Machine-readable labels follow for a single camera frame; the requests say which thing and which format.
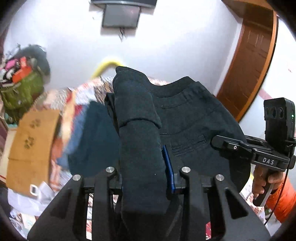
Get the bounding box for wooden door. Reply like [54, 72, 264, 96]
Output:
[217, 9, 278, 122]

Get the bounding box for small white device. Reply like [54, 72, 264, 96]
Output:
[30, 184, 40, 197]

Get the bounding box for dark teal folded garment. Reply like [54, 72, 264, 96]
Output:
[68, 101, 120, 177]

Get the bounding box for small wall monitor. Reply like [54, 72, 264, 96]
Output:
[102, 4, 141, 29]

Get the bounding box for orange sleeved forearm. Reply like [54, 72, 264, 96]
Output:
[266, 178, 295, 223]

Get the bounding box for wooden lap desk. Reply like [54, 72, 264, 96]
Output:
[6, 109, 60, 196]

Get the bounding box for white cloth pile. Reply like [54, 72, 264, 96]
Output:
[8, 181, 58, 216]

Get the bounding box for patchwork patterned bed quilt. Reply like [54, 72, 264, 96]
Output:
[9, 76, 266, 241]

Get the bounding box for black pants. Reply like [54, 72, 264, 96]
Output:
[105, 66, 250, 240]

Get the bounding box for blue denim garment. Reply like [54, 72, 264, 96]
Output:
[57, 105, 88, 170]

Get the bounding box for orange box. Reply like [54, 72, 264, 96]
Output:
[12, 56, 32, 83]

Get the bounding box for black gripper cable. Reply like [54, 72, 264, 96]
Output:
[263, 138, 296, 227]

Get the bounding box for green camouflage storage bag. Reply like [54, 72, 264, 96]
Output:
[1, 71, 44, 123]

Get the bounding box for person's right hand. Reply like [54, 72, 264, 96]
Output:
[252, 166, 285, 198]

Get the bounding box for yellow foam hoop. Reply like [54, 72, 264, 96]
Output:
[90, 61, 121, 79]

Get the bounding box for wooden overhead cabinet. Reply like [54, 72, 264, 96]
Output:
[222, 0, 274, 28]

